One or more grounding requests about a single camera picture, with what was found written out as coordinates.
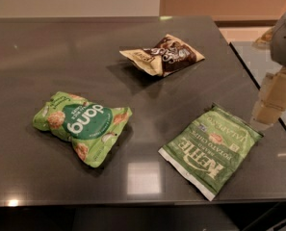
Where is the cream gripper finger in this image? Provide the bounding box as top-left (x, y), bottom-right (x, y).
top-left (250, 66), bottom-right (286, 131)

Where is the brown chip bag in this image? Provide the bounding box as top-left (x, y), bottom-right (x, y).
top-left (120, 34), bottom-right (205, 77)

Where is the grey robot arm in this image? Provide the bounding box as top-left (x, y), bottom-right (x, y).
top-left (250, 12), bottom-right (286, 131)

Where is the green jalapeno Kettle chip bag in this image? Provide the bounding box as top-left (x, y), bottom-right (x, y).
top-left (159, 104), bottom-right (263, 200)

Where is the green Dang rice chips bag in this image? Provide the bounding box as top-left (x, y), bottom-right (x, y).
top-left (33, 91), bottom-right (132, 167)

